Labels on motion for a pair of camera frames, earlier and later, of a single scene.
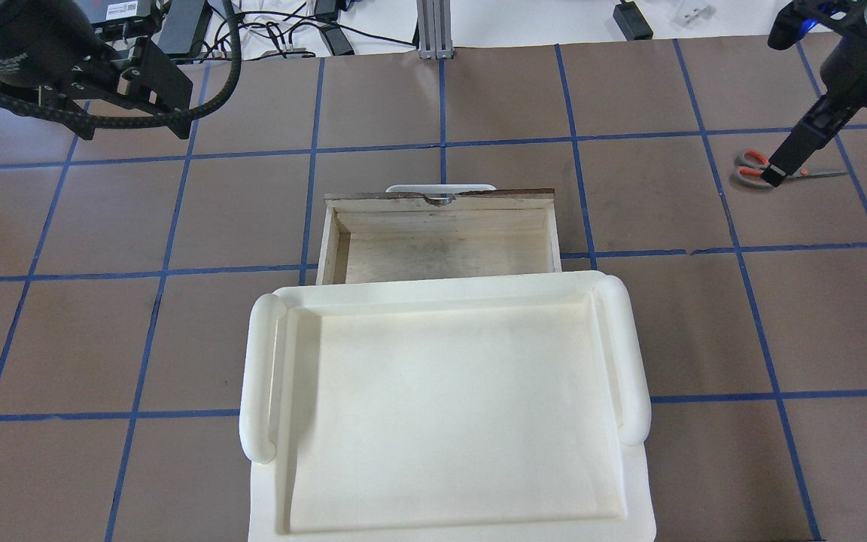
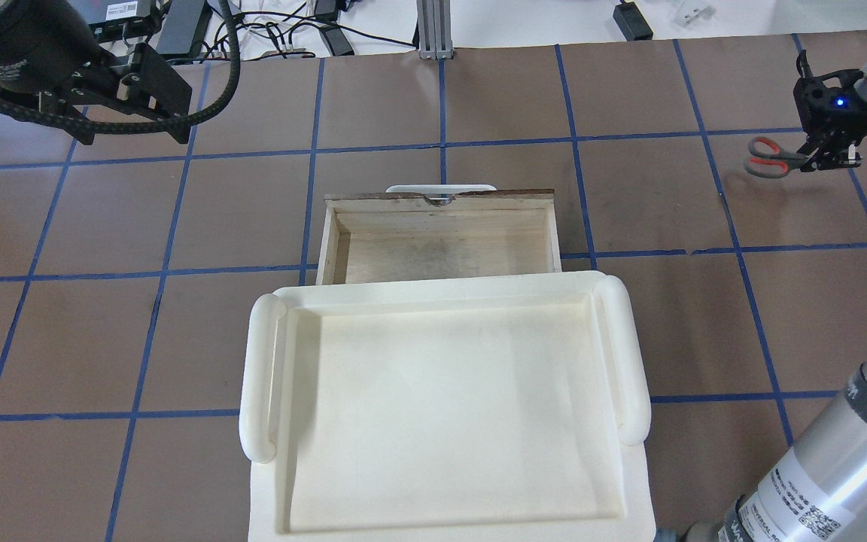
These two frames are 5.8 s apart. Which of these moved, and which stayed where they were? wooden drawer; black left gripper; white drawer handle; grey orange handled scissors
Moved: grey orange handled scissors
Stayed: white drawer handle; black left gripper; wooden drawer
